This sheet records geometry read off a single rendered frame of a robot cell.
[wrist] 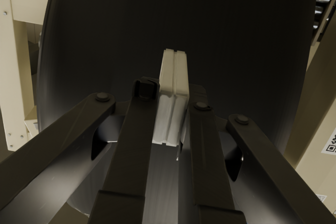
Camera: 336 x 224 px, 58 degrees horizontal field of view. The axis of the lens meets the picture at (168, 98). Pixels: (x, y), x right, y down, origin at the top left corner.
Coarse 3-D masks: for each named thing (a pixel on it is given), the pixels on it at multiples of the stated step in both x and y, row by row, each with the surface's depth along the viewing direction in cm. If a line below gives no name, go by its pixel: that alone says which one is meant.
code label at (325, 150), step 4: (332, 132) 53; (332, 136) 53; (328, 140) 54; (332, 140) 54; (328, 144) 54; (332, 144) 54; (324, 148) 55; (328, 148) 55; (332, 148) 55; (324, 152) 55; (328, 152) 55; (332, 152) 55
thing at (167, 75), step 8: (168, 56) 19; (168, 64) 17; (160, 72) 17; (168, 72) 16; (160, 80) 15; (168, 80) 15; (160, 88) 15; (168, 88) 14; (160, 96) 14; (168, 96) 14; (160, 104) 14; (168, 104) 14; (160, 112) 15; (168, 112) 15; (160, 120) 15; (160, 128) 15; (160, 136) 15
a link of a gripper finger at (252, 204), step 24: (240, 120) 13; (240, 144) 12; (264, 144) 12; (240, 168) 12; (264, 168) 10; (288, 168) 11; (240, 192) 12; (264, 192) 10; (288, 192) 10; (312, 192) 10; (264, 216) 10; (288, 216) 9; (312, 216) 9
